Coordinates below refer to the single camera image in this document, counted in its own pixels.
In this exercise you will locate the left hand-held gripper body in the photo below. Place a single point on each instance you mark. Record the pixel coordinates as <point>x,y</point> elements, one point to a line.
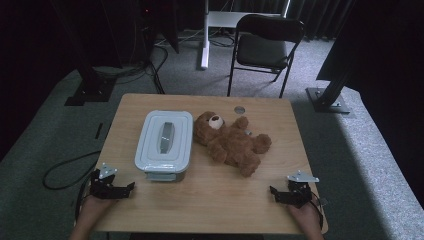
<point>101,188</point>

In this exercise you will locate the person's left hand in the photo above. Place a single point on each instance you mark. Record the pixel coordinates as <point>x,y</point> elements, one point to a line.
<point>95,206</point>

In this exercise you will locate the person's right hand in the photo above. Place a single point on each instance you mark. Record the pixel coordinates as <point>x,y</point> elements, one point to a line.
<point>305,215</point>

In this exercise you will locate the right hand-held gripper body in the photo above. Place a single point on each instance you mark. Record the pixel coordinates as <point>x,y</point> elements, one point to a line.
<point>300,191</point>

